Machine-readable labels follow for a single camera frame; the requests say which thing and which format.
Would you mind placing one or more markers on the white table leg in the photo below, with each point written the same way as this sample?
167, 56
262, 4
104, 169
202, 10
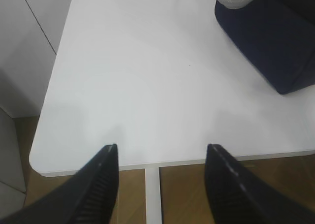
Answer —
153, 196

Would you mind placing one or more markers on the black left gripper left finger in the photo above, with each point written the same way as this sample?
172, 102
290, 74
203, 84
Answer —
88, 197

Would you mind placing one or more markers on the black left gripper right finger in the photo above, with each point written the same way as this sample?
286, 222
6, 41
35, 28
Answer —
237, 196

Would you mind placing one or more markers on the navy blue lunch bag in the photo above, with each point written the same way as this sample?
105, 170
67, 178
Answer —
276, 36

